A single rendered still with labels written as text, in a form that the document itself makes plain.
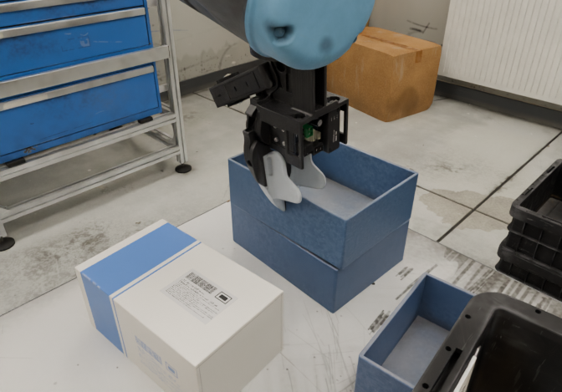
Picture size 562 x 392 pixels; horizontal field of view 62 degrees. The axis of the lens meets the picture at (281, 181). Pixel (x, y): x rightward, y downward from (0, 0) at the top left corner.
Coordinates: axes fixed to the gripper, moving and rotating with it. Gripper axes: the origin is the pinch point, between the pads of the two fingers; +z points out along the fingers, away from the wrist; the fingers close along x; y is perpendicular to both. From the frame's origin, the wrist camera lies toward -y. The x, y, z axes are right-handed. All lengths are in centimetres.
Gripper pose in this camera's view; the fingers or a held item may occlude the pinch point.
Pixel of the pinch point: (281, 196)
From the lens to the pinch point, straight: 57.3
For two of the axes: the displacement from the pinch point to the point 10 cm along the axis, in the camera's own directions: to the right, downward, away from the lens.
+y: 6.9, 3.7, -6.2
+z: 0.5, 8.3, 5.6
